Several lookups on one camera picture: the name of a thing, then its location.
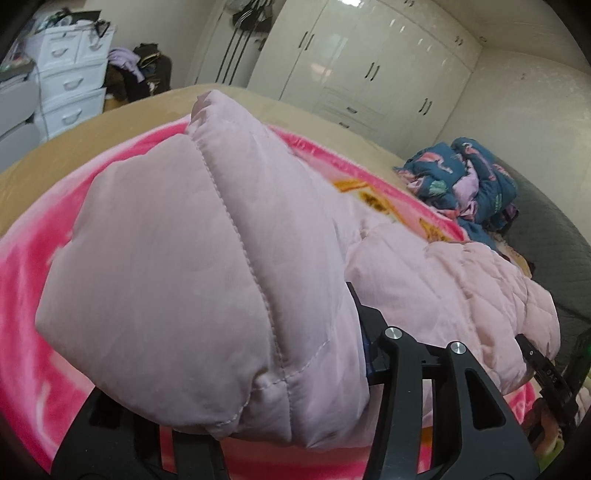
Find pink quilted jacket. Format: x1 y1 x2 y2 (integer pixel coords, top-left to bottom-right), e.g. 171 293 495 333
35 90 560 449

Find person's right hand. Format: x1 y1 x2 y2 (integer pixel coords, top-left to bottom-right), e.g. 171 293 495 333
522 398 565 471

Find grey padded headboard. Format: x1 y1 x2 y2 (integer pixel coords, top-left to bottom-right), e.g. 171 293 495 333
496 159 590 368

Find blue floral quilt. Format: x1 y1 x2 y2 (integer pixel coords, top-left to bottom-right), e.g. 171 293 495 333
395 137 519 250

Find beige bed cover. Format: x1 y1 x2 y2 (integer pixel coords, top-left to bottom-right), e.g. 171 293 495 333
1 84 404 233

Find white glossy wardrobe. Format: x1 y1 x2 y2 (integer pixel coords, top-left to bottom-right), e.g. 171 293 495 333
247 0 482 159

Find black bag on floor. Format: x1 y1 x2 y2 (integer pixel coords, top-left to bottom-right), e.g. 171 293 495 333
126 43 172 102

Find white drawer chest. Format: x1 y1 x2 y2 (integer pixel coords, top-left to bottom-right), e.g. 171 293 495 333
24 22 116 141

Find lilac cloth pile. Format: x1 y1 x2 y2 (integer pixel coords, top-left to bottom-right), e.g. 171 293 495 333
107 47 145 83

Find white room door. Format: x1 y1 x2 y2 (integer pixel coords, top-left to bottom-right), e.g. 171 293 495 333
185 1 270 87

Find bags hanging on door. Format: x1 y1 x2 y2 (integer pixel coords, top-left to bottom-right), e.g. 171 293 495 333
231 1 284 34

